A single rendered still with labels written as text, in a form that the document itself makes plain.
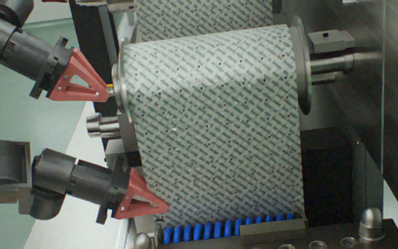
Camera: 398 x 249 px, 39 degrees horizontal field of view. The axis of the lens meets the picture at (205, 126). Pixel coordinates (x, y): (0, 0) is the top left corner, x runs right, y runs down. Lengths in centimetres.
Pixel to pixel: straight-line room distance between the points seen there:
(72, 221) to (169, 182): 41
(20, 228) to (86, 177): 214
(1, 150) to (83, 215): 42
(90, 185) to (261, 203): 26
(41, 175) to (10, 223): 219
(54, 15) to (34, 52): 589
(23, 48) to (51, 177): 19
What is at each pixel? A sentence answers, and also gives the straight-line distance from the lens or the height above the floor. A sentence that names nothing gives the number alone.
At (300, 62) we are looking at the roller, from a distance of 79.
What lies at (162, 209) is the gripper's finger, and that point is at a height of 107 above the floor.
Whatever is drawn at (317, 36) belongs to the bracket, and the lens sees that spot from 84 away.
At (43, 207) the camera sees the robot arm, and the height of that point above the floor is 110.
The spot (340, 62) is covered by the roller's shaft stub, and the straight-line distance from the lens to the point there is 84.
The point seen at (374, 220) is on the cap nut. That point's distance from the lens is 82.
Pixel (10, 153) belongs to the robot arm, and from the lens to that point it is 83.
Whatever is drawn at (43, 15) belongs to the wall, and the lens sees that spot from 671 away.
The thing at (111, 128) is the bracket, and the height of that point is 118.
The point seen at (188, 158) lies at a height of 115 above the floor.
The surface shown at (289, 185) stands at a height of 108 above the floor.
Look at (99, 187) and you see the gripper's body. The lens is 83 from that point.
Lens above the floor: 155
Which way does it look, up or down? 26 degrees down
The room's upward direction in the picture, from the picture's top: 8 degrees counter-clockwise
